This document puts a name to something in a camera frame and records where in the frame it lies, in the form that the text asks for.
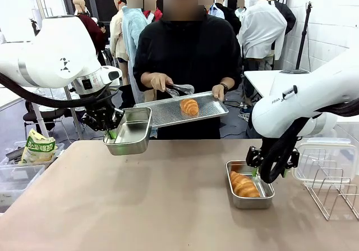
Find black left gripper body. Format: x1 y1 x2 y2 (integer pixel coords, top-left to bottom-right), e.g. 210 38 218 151
81 104 116 133

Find steel rectangular food container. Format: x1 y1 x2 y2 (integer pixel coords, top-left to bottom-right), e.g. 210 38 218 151
225 160 275 209
102 107 153 156

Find golden croissant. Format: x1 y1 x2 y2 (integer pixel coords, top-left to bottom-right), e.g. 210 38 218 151
229 171 261 198
179 98 199 116

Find perforated metal baking tray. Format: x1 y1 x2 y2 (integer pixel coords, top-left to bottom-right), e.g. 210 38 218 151
134 90 229 129

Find metal serving tongs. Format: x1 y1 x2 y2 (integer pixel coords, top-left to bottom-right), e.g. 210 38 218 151
164 83 195 98

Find person's right hand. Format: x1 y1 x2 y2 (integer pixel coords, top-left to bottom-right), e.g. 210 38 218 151
150 73 174 92

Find person's left hand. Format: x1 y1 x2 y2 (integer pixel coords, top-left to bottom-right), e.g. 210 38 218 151
212 84 225 102

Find silver pole stand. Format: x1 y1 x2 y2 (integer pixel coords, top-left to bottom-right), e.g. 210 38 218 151
63 85 84 140

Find black boots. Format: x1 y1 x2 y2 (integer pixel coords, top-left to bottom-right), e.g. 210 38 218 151
119 84 136 109

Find clear plastic box with lid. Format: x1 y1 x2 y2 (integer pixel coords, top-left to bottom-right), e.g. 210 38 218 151
292 143 359 184

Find shallow clear plastic bin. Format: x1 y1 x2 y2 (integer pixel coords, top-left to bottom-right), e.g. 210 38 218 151
0 140 66 169

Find black office chair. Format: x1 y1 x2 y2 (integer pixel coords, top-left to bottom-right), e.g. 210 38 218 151
23 101 71 139

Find yellow green snack bag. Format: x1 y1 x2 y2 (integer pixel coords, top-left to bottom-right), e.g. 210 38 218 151
19 128 58 165

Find mannequin in cream jacket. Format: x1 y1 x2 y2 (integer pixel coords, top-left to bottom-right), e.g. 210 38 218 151
109 0 130 86

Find mannequin in dark red dress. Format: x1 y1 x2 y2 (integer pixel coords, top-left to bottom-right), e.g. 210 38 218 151
72 0 107 66

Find mannequin in light blue shirt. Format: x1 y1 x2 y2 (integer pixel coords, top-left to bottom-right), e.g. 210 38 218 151
121 0 149 97

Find large clear plastic bin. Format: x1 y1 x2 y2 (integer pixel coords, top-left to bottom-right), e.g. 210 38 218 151
0 163 47 213

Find person in black sweater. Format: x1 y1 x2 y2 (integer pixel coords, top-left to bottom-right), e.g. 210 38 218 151
132 15 243 140

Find mannequin in red jacket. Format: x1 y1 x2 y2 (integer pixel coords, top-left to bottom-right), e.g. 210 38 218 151
142 0 164 24

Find black tripod stand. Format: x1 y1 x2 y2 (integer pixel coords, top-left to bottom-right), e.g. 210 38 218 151
294 1 314 71

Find mannequin in white shirt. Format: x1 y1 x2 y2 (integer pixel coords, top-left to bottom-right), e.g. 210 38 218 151
237 0 288 71

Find mannequin in black coat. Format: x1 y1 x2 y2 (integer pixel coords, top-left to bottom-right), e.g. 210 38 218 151
214 0 242 38

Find mannequin in black jacket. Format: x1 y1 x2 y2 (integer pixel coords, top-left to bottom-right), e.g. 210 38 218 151
268 0 297 35

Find mannequin in pale blue shirt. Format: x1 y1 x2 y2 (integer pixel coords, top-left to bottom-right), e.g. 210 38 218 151
207 3 225 21

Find black right arm cable sleeve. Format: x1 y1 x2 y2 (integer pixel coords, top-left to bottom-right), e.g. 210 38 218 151
259 99 359 184

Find black arm cable sleeve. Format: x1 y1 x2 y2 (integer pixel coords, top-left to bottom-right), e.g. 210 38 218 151
259 99 359 184
0 72 120 108

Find metal wire dish rack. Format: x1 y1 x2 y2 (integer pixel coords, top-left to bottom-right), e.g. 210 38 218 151
302 149 359 221

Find black left arm cable sleeve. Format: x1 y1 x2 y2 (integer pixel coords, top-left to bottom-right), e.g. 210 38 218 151
0 72 120 108

